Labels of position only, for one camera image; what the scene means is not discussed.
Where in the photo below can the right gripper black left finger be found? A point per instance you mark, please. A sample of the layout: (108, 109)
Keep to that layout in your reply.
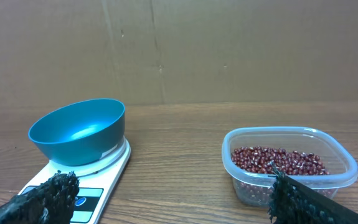
(51, 202)

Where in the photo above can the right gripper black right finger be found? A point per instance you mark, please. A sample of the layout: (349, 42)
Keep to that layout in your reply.
(291, 202)

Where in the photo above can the white digital kitchen scale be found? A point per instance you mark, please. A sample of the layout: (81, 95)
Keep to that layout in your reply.
(96, 181)

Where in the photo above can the teal plastic bowl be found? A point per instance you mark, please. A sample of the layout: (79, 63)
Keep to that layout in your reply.
(80, 133)

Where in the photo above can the clear plastic food container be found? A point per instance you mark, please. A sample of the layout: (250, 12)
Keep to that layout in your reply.
(255, 189)

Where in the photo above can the red adzuki beans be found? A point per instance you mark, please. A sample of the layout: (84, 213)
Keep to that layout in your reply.
(262, 160)

